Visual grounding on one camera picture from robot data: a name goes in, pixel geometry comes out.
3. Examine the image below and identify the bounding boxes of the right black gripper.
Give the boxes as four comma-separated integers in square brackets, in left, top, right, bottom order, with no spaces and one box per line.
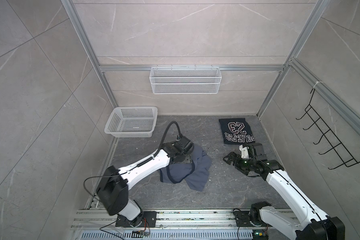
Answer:
[223,151,256,174]

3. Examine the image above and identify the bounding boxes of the grey blue tank top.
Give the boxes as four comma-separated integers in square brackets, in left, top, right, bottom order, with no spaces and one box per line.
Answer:
[159,145,212,192]

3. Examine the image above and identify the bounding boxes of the navy tank top red trim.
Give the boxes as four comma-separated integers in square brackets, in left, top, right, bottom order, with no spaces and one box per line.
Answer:
[219,118,256,145]

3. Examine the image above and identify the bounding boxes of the white plastic laundry basket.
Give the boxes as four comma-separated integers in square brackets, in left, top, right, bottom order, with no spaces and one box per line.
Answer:
[104,107,158,138]

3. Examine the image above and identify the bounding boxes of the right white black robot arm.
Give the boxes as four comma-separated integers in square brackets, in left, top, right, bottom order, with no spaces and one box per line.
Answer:
[223,143,346,240]

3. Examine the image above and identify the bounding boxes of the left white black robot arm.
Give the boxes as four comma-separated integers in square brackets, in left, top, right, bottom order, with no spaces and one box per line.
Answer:
[95,136,195,226]

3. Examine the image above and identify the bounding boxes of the small circuit board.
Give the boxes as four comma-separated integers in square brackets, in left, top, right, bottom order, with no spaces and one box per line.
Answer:
[131,231,151,238]

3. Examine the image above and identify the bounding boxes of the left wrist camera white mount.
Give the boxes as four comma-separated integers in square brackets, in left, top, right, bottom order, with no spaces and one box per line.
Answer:
[239,145,249,160]

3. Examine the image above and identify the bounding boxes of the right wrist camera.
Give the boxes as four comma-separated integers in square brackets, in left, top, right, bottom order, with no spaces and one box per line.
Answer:
[247,143,265,158]

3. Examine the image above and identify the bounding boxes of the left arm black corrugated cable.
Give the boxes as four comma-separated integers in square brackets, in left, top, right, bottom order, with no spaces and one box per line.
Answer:
[134,120,182,169]

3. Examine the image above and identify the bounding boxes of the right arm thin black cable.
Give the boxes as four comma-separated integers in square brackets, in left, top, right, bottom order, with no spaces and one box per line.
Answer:
[245,149,329,238]

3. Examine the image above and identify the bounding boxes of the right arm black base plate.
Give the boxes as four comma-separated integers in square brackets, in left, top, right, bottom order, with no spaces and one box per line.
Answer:
[232,208,258,227]

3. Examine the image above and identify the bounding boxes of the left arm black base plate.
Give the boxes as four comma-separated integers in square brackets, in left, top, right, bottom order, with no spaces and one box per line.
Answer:
[115,211,157,228]

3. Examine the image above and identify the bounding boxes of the white wire mesh wall basket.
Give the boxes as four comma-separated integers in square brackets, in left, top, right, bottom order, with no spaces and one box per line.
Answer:
[150,67,222,95]

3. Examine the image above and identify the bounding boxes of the white slotted cable duct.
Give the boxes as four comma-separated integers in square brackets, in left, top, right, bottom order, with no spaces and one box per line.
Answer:
[77,229,254,240]

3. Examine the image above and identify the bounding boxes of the aluminium mounting rail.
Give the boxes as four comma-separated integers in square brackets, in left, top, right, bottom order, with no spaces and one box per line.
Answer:
[68,208,320,231]

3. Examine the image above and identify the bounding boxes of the black wire hook rack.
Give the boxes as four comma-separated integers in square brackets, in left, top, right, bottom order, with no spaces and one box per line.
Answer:
[296,89,360,170]

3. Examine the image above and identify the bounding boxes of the aluminium frame profiles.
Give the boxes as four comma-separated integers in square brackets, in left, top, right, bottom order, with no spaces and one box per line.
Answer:
[62,1,360,136]

